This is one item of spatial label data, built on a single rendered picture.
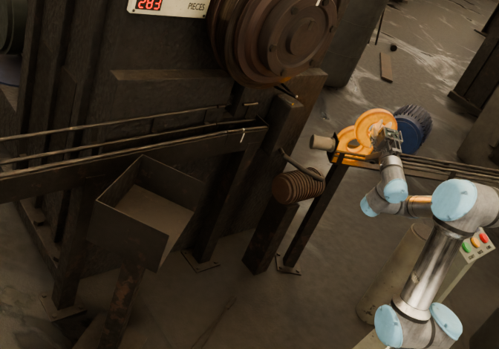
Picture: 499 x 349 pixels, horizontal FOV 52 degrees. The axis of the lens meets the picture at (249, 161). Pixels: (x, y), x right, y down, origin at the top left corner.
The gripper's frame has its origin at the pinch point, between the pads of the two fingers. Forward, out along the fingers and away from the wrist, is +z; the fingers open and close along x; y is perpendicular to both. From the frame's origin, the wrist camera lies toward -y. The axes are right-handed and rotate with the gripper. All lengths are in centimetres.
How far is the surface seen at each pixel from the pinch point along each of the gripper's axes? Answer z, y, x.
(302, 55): -2.7, 21.0, 39.8
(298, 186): -10.0, -32.6, 18.5
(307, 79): 23.1, -6.2, 24.2
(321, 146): 1.7, -19.8, 13.6
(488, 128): 143, -91, -171
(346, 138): 4.3, -14.5, 5.0
